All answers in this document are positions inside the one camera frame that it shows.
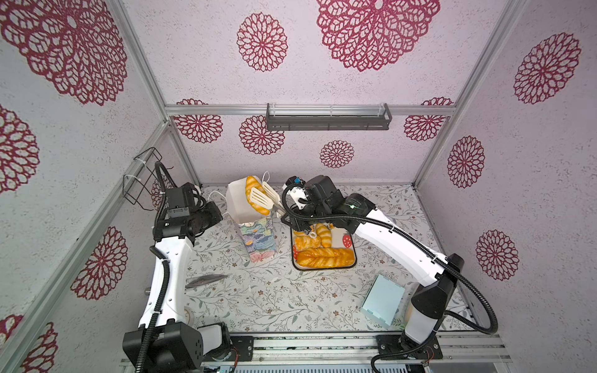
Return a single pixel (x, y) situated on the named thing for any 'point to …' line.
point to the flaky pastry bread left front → (305, 242)
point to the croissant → (252, 182)
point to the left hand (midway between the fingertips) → (219, 216)
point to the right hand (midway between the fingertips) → (285, 212)
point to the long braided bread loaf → (325, 257)
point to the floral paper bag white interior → (257, 228)
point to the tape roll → (189, 316)
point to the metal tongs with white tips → (268, 197)
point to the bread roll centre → (324, 232)
